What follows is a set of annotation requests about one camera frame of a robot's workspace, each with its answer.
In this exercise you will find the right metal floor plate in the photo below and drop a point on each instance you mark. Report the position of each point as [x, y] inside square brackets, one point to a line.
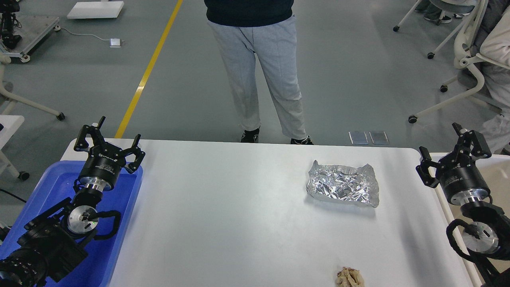
[379, 138]

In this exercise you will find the white flat board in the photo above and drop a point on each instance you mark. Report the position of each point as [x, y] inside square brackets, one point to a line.
[96, 10]

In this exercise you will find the metal floor plate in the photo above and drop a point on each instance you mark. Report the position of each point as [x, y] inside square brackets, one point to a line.
[379, 138]
[358, 138]

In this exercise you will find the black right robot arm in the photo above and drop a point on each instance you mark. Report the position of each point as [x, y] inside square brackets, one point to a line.
[487, 236]

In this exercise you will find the white office chair right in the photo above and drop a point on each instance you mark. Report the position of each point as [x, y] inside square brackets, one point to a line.
[467, 50]

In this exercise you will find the white power adapter with cable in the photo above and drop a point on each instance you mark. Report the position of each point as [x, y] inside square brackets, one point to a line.
[113, 42]

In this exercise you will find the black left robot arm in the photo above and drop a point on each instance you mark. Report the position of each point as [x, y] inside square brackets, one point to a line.
[54, 242]

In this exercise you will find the seated person light clothes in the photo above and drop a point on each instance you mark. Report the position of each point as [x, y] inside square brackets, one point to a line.
[494, 39]

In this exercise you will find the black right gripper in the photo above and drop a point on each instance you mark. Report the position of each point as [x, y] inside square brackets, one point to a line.
[462, 181]

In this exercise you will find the grey wheeled cart platform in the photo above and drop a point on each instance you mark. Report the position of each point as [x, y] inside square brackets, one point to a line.
[20, 36]

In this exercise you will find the crumpled beige paper ball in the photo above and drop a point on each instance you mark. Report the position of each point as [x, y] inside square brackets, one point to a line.
[349, 277]

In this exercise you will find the white chair legs far right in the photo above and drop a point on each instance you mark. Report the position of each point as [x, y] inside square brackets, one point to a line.
[434, 10]

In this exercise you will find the white chair base left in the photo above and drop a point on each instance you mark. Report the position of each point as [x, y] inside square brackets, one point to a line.
[12, 99]

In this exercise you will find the aluminium foil sheet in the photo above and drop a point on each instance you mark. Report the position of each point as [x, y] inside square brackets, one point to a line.
[344, 184]

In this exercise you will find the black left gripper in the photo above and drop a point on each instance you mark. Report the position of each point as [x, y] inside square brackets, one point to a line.
[104, 161]

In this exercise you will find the left metal floor plate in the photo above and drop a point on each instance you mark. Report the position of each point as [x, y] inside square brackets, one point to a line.
[358, 138]

